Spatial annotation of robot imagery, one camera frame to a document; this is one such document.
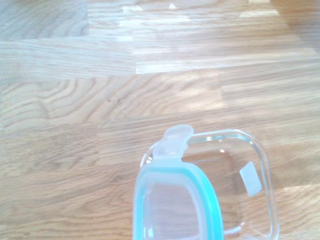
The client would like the clear lid with teal seal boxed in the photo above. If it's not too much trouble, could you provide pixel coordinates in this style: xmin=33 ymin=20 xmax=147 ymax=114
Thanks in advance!
xmin=134 ymin=124 xmax=222 ymax=240

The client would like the square clear glass food container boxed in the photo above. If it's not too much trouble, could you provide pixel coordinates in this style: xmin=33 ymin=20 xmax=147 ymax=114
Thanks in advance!
xmin=139 ymin=128 xmax=281 ymax=240

